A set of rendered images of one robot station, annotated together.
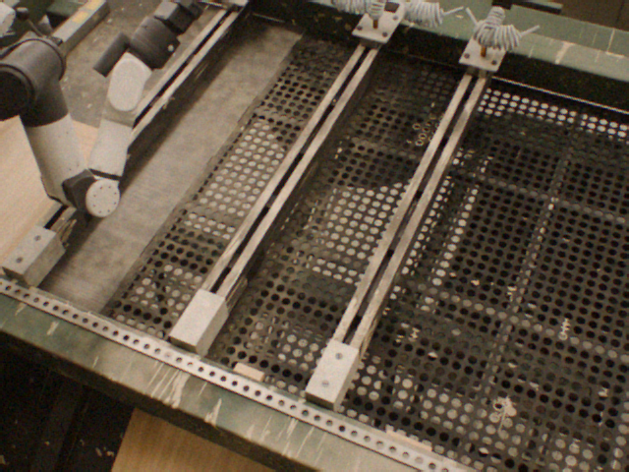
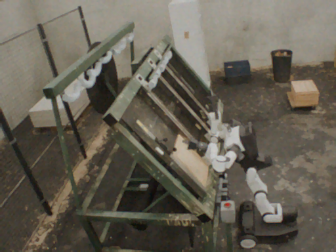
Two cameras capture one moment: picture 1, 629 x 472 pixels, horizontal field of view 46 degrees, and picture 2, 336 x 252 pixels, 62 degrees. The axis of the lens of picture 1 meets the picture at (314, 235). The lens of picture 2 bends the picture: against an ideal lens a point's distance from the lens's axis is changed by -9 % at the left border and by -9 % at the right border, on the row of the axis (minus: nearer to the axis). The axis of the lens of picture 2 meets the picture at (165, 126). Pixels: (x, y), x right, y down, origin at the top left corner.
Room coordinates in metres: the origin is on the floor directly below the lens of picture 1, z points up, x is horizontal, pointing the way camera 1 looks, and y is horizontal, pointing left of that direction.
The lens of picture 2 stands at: (1.99, 3.12, 2.90)
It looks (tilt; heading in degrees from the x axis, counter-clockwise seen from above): 30 degrees down; 271
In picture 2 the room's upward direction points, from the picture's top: 12 degrees counter-clockwise
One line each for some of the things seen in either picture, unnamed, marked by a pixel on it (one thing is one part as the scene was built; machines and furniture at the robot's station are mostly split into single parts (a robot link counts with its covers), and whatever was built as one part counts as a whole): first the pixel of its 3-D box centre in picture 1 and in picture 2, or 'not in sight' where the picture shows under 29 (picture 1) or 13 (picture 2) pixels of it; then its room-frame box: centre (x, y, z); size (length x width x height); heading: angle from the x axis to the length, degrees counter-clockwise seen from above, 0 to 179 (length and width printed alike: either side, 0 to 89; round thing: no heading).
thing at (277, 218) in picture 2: not in sight; (272, 212); (1.07, 0.92, 0.28); 0.21 x 0.20 x 0.13; 164
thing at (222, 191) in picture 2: not in sight; (224, 190); (1.59, 0.82, 0.69); 0.50 x 0.14 x 0.24; 74
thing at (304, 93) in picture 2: not in sight; (301, 94); (-0.59, -1.77, 0.20); 0.61 x 0.53 x 0.40; 75
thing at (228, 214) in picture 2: not in sight; (228, 212); (1.64, 1.27, 0.84); 0.12 x 0.12 x 0.18; 74
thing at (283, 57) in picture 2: not in sight; (281, 65); (-0.75, -3.07, 0.33); 0.52 x 0.51 x 0.65; 75
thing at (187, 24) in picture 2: not in sight; (191, 46); (1.24, -3.40, 1.03); 0.61 x 0.58 x 2.05; 75
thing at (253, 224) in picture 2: not in sight; (269, 218); (1.10, 0.91, 0.19); 0.64 x 0.52 x 0.33; 164
